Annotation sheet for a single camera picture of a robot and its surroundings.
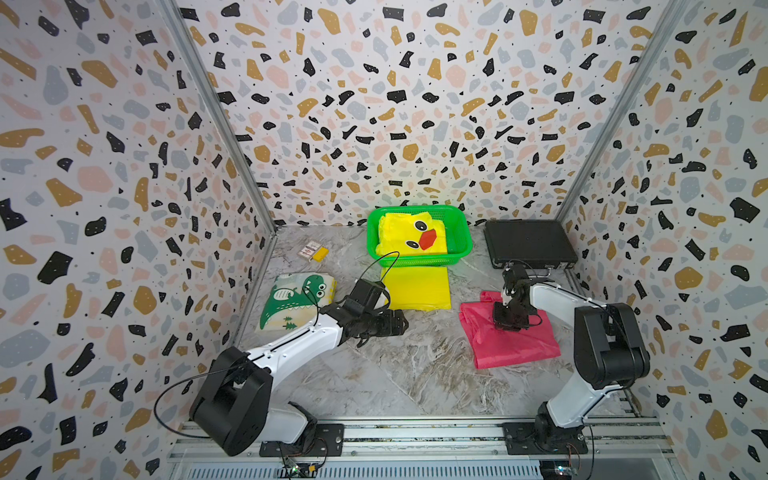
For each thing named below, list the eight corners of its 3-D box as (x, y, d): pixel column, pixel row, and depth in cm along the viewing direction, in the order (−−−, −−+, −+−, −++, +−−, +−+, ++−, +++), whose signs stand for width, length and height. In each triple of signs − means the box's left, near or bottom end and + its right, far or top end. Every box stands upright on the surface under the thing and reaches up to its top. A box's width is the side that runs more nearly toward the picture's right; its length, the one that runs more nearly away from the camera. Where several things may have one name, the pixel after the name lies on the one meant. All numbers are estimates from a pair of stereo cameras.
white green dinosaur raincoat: (261, 332, 95) (252, 322, 90) (277, 282, 107) (271, 271, 102) (328, 332, 95) (324, 322, 90) (337, 283, 107) (334, 271, 102)
